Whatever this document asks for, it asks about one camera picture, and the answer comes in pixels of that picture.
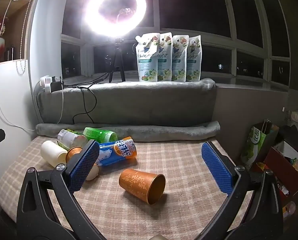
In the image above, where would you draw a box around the blue orange paper cup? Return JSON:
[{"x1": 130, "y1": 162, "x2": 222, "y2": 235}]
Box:
[{"x1": 95, "y1": 137, "x2": 137, "y2": 166}]

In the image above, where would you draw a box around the cream white plastic cup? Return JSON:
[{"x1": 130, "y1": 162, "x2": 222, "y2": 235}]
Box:
[{"x1": 40, "y1": 140, "x2": 67, "y2": 167}]

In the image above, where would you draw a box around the orange patterned cup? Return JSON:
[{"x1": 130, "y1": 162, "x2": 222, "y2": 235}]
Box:
[
  {"x1": 66, "y1": 146, "x2": 82, "y2": 163},
  {"x1": 119, "y1": 168, "x2": 166, "y2": 205}
]

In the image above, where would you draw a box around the red cardboard box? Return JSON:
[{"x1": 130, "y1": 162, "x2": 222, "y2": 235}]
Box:
[{"x1": 251, "y1": 141, "x2": 298, "y2": 205}]

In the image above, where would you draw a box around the green paper bag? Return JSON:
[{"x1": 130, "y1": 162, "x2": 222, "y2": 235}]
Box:
[{"x1": 240, "y1": 119, "x2": 280, "y2": 170}]

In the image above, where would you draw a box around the plaid table cloth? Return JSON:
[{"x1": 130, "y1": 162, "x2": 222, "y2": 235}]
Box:
[{"x1": 0, "y1": 135, "x2": 255, "y2": 240}]

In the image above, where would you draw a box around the green drink can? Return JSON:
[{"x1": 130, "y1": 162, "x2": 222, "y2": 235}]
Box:
[{"x1": 83, "y1": 127, "x2": 118, "y2": 143}]

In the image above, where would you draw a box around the grey fleece blanket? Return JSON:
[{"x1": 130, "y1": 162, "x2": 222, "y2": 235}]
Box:
[{"x1": 36, "y1": 78, "x2": 221, "y2": 142}]

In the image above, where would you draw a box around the refill pouch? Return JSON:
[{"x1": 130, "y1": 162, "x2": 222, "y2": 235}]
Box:
[
  {"x1": 186, "y1": 35, "x2": 202, "y2": 82},
  {"x1": 157, "y1": 32, "x2": 173, "y2": 81},
  {"x1": 135, "y1": 33, "x2": 160, "y2": 82},
  {"x1": 172, "y1": 35, "x2": 189, "y2": 82}
]

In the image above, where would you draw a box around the black tripod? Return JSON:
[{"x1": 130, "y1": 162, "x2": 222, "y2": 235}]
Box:
[{"x1": 109, "y1": 38, "x2": 126, "y2": 83}]

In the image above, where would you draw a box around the wooden shelf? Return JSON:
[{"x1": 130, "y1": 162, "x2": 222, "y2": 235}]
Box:
[{"x1": 0, "y1": 0, "x2": 33, "y2": 62}]

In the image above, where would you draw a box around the black cable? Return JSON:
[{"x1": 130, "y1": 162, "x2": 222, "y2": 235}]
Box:
[{"x1": 64, "y1": 72, "x2": 110, "y2": 125}]

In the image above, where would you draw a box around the ring light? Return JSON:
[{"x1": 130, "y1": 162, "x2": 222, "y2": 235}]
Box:
[{"x1": 82, "y1": 0, "x2": 147, "y2": 38}]

